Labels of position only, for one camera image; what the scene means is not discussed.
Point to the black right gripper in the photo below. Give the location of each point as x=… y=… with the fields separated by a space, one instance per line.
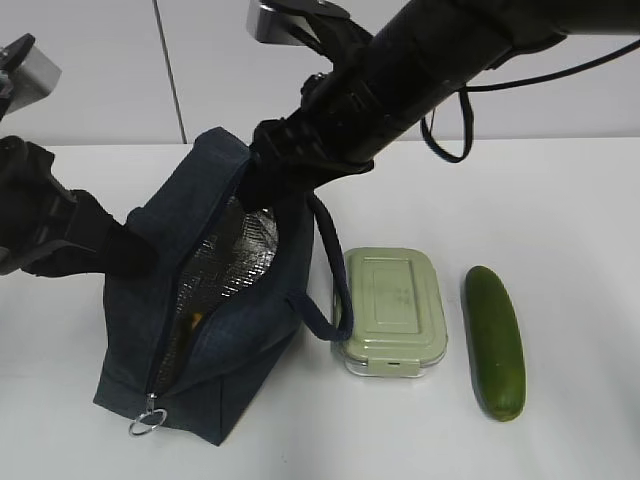
x=316 y=144

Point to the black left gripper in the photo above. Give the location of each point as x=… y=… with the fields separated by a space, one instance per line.
x=40 y=217

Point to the yellow pear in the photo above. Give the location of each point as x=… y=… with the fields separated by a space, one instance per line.
x=190 y=322

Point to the dark blue insulated lunch bag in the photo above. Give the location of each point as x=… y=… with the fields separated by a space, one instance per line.
x=257 y=277

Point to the green lidded food container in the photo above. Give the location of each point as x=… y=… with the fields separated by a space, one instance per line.
x=399 y=326

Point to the green cucumber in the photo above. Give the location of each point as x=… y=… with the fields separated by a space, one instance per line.
x=494 y=344

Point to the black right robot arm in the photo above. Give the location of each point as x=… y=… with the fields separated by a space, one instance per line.
x=382 y=84

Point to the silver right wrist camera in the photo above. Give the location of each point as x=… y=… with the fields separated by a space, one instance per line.
x=289 y=22

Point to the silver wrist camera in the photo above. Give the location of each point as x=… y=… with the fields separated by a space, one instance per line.
x=27 y=74
x=289 y=22

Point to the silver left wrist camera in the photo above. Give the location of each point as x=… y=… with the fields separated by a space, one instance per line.
x=27 y=74

